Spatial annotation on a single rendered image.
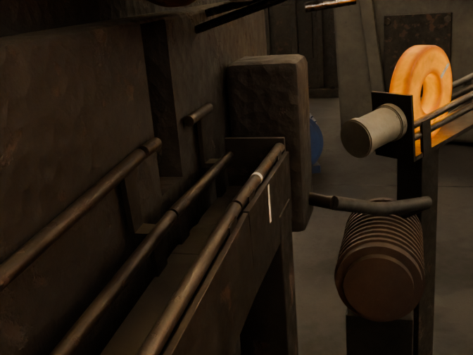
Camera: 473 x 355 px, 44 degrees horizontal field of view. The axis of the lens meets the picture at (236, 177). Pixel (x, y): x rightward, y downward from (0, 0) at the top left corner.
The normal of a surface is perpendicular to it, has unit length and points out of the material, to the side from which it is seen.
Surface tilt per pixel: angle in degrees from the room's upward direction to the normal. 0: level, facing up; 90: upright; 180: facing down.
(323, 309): 0
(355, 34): 90
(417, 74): 90
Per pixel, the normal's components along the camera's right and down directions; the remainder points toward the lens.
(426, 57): 0.70, 0.16
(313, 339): -0.08, -0.95
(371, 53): -0.49, 0.31
